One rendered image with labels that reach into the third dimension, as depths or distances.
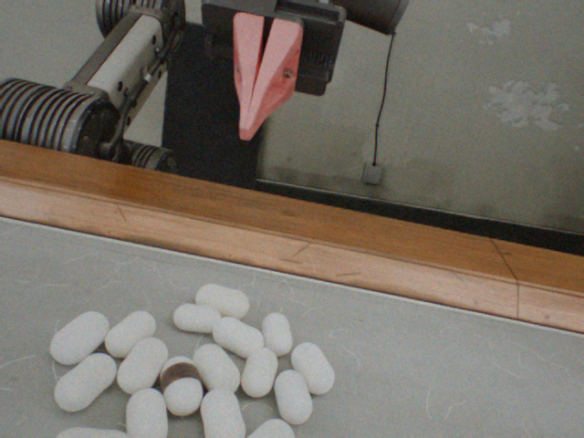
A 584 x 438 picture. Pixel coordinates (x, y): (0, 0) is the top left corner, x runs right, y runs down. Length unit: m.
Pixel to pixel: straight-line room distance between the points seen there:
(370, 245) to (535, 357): 0.15
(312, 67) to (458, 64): 2.00
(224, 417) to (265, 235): 0.20
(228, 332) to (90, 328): 0.08
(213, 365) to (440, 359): 0.17
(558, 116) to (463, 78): 0.48
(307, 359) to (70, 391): 0.13
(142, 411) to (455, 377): 0.21
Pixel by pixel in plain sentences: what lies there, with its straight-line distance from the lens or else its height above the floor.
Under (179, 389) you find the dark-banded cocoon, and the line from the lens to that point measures 0.29.
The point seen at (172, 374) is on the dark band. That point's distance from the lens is 0.29.
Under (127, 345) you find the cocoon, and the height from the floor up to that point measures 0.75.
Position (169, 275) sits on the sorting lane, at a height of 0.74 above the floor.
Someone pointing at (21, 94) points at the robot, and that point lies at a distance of 0.69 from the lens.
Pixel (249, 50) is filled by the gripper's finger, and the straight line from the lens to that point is 0.36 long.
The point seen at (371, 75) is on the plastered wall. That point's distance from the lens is 2.31.
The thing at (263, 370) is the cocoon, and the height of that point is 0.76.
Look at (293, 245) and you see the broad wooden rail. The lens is 0.44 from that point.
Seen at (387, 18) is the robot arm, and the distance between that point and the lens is 0.46.
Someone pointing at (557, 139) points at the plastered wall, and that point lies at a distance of 2.64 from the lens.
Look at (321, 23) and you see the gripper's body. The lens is 0.38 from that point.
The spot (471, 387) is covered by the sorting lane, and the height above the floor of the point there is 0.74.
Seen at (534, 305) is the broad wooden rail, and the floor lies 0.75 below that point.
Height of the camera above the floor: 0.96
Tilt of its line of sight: 24 degrees down
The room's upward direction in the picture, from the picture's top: 11 degrees clockwise
